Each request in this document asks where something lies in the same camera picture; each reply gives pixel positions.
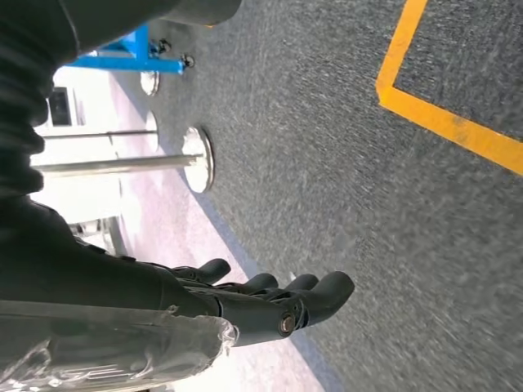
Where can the blue metal shelf rack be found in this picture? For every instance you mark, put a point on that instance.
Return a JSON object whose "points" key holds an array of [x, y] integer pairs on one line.
{"points": [[122, 64]]}

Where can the chrome stanchion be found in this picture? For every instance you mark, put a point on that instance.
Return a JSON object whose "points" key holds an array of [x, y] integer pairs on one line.
{"points": [[200, 162]]}

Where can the dark robot body panel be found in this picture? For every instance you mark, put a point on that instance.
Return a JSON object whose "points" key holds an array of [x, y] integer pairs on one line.
{"points": [[163, 10]]}

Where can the yellow floor tape square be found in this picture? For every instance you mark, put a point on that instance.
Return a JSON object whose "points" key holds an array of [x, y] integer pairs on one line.
{"points": [[449, 127]]}

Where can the clear plastic wrap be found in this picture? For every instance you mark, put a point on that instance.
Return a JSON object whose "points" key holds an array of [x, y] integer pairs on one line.
{"points": [[102, 346]]}

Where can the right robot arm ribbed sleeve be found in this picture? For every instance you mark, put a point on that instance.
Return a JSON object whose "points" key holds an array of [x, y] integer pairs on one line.
{"points": [[24, 81]]}

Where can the dark wall screen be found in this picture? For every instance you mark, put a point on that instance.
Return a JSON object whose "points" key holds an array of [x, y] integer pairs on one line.
{"points": [[60, 106]]}

